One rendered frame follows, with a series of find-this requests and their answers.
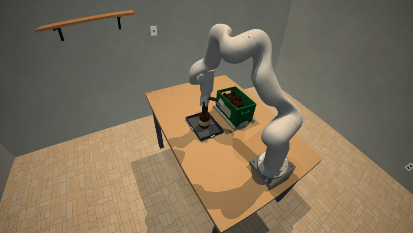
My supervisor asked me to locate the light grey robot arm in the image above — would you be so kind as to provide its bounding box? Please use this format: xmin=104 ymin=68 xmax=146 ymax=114
xmin=189 ymin=24 xmax=303 ymax=178

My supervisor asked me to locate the green crate with dividers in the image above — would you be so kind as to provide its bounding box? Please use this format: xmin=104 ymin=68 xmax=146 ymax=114
xmin=215 ymin=86 xmax=256 ymax=127

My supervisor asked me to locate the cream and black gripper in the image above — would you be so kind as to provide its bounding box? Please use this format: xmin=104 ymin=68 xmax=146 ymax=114
xmin=200 ymin=92 xmax=212 ymax=114

